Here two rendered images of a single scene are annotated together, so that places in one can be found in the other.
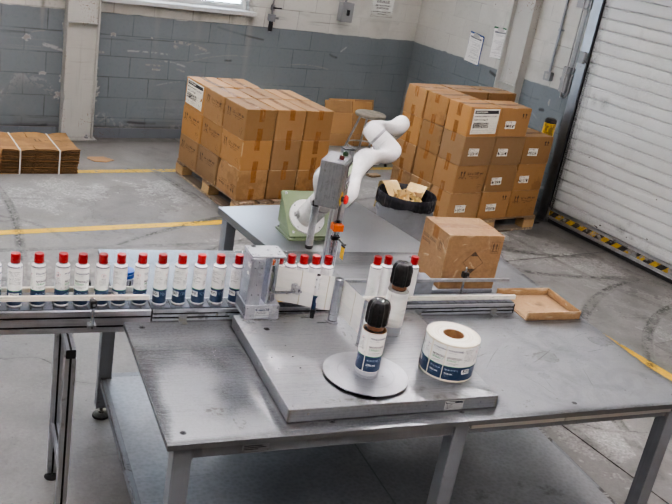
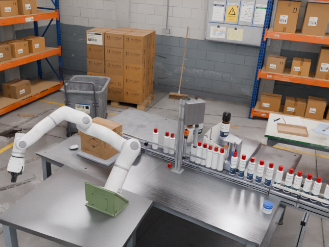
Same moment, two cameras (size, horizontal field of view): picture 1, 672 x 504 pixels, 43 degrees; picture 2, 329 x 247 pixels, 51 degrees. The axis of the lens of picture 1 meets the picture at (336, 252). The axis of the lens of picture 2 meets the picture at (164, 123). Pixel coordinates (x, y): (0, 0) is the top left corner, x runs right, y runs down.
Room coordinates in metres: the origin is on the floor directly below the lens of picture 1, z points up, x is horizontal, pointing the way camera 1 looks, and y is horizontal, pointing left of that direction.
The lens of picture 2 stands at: (5.06, 2.09, 2.41)
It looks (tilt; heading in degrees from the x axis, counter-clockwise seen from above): 23 degrees down; 235
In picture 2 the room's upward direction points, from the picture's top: 3 degrees clockwise
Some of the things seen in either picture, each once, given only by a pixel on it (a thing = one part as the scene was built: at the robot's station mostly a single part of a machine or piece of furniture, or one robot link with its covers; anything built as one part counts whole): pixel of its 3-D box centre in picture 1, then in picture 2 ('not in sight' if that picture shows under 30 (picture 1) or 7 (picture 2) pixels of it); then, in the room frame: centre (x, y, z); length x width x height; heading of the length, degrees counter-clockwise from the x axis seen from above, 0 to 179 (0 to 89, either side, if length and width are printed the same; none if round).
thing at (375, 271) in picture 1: (374, 278); (172, 143); (3.36, -0.18, 0.98); 0.05 x 0.05 x 0.20
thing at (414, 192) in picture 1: (406, 205); not in sight; (6.10, -0.45, 0.50); 0.42 x 0.41 x 0.28; 126
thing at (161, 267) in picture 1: (160, 279); (269, 174); (2.98, 0.63, 0.98); 0.05 x 0.05 x 0.20
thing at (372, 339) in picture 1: (373, 336); (225, 125); (2.70, -0.18, 1.04); 0.09 x 0.09 x 0.29
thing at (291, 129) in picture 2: not in sight; (292, 129); (1.69, -0.08, 0.82); 0.34 x 0.24 x 0.03; 132
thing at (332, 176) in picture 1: (334, 180); (192, 111); (3.35, 0.06, 1.38); 0.17 x 0.10 x 0.19; 171
